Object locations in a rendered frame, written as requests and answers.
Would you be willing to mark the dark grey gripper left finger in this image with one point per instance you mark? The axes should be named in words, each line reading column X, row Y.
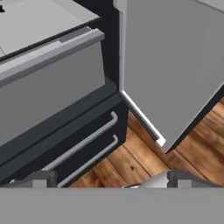
column 51, row 178

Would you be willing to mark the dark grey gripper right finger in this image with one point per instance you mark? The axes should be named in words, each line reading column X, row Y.
column 173, row 178

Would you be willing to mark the grey fridge crisper drawer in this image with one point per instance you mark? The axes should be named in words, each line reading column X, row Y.
column 49, row 84

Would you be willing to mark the grey fridge door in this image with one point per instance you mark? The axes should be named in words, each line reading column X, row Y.
column 172, row 67

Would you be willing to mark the black fridge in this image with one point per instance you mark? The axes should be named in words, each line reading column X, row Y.
column 112, row 52

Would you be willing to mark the grey fridge shelf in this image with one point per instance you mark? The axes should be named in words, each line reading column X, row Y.
column 38, row 20

